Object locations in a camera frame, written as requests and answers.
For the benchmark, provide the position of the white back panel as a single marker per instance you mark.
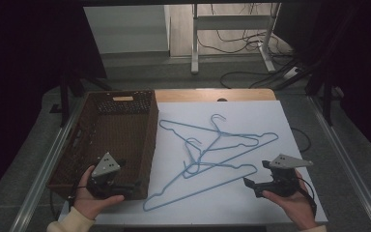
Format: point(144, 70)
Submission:
point(125, 29)

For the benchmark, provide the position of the black metal stand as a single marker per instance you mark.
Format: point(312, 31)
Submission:
point(65, 96)
point(327, 96)

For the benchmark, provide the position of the person's right hand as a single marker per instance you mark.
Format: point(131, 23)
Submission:
point(294, 206)

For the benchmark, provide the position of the person's left hand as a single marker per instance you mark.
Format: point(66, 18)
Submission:
point(88, 204)

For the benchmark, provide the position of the white power strip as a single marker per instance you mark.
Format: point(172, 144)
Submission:
point(292, 72)

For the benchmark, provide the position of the brown wicker basket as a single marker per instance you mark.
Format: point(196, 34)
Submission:
point(119, 135)

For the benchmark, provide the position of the white metal desk frame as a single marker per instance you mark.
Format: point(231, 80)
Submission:
point(228, 22)

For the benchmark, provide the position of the dark table grommet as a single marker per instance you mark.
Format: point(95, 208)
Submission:
point(222, 100)

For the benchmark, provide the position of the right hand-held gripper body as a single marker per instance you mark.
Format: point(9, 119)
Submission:
point(285, 180)

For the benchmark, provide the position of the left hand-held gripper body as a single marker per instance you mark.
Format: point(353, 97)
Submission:
point(106, 167)

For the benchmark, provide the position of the grey metal rail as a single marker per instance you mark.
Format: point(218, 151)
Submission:
point(42, 174)
point(351, 161)

